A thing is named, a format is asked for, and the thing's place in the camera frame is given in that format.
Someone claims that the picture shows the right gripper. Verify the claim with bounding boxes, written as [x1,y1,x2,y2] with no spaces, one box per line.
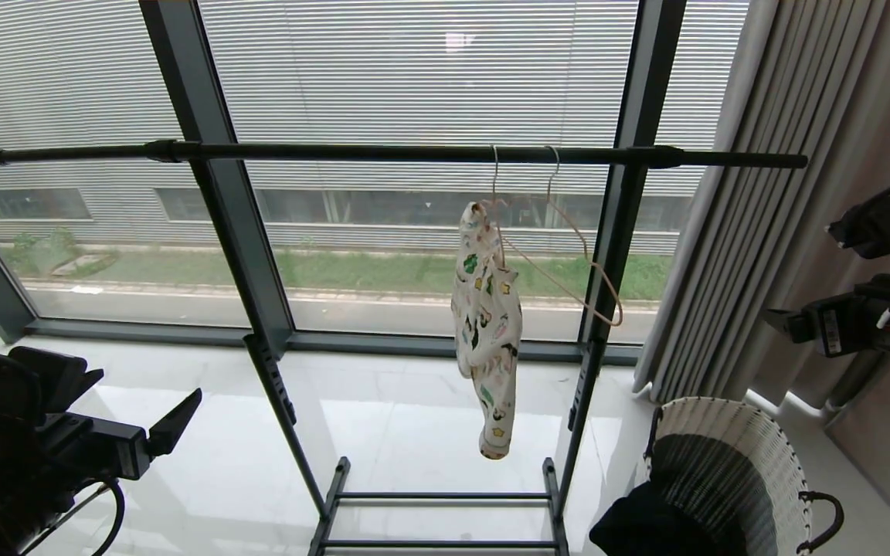
[762,292,890,358]

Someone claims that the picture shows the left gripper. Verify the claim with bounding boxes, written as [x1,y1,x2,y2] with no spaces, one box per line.
[37,388,204,482]

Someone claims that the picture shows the black garment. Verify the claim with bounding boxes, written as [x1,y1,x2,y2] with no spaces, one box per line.
[589,480,749,556]

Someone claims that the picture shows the cream printed garment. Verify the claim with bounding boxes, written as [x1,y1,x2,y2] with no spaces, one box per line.
[450,201,525,462]

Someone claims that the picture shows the pink clothes hanger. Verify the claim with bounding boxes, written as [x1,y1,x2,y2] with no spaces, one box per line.
[491,145,624,328]
[487,144,519,271]

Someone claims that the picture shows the white laundry basket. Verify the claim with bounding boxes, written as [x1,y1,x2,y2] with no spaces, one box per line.
[634,396,846,556]

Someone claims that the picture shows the black clothes rack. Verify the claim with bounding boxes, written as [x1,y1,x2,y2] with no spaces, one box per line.
[0,139,810,556]

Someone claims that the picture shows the beige curtain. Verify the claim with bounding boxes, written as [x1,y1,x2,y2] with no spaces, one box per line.
[632,0,890,464]

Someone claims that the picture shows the window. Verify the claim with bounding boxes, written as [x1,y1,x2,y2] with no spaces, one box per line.
[0,0,752,365]

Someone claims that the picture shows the black cable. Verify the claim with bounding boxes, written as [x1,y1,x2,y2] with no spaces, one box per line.
[20,479,126,556]

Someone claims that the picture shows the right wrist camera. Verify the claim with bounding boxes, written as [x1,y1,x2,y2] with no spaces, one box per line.
[826,182,890,265]

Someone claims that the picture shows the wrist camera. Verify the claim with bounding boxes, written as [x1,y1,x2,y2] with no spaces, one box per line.
[0,346,105,419]
[826,182,890,265]

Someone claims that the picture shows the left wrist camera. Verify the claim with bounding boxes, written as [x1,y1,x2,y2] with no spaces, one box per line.
[0,346,105,419]

